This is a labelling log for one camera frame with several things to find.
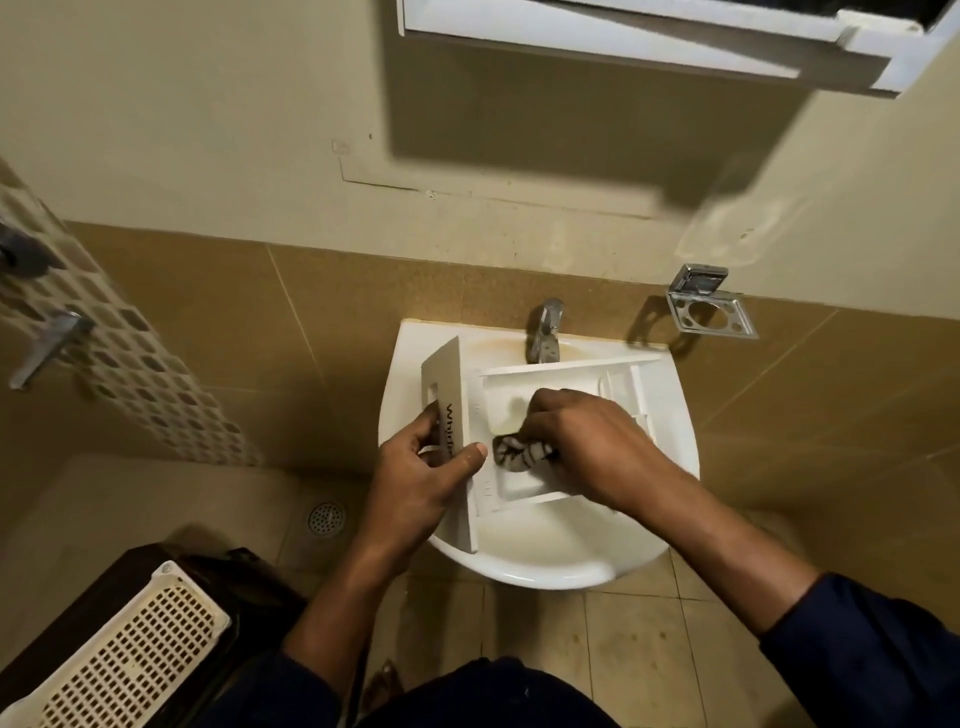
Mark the person's left hand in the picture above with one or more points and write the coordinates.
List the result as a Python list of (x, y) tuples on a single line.
[(409, 495)]

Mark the person's right hand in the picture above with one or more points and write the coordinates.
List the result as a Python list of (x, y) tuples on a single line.
[(600, 450)]

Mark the black-lined patterned cloth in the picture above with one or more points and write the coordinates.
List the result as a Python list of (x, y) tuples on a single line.
[(517, 454)]

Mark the white detergent drawer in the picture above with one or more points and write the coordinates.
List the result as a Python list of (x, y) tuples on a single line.
[(457, 390)]

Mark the person's right forearm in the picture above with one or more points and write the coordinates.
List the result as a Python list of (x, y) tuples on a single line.
[(787, 585)]

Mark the person's left forearm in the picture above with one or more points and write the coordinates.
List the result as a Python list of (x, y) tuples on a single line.
[(322, 637)]

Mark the person's left foot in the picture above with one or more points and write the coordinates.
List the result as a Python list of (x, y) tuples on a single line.
[(386, 681)]

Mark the person's dark trousers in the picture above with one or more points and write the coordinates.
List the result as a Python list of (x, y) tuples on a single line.
[(487, 697)]

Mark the round metal floor drain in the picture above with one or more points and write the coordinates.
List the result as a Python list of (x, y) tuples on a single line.
[(327, 518)]

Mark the white ceramic sink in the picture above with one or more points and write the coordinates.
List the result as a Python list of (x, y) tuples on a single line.
[(570, 547)]

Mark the chrome sink faucet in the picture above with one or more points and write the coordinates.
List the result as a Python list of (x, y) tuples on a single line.
[(547, 334)]

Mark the white perforated plastic basket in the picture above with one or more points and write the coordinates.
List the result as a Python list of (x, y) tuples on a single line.
[(127, 645)]

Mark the dark plastic stool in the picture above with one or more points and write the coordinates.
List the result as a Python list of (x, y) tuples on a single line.
[(82, 592)]

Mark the white mirror cabinet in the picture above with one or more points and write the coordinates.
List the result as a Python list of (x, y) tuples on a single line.
[(600, 30)]

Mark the chrome wall toothbrush holder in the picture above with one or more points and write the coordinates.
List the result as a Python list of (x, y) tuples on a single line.
[(679, 315)]

